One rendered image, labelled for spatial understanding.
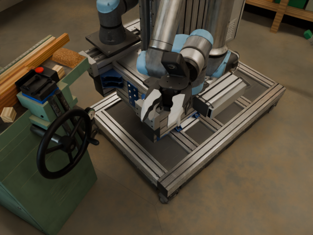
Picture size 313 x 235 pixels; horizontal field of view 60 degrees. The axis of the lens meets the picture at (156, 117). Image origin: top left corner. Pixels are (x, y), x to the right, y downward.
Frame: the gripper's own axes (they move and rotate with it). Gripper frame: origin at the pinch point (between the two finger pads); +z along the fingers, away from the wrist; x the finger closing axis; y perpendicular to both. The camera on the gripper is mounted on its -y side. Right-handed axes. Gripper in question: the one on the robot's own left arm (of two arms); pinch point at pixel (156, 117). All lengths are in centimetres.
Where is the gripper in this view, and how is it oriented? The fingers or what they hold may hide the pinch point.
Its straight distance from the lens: 58.7
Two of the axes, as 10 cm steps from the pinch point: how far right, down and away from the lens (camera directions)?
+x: -9.2, -2.0, 3.4
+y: 1.3, 6.8, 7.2
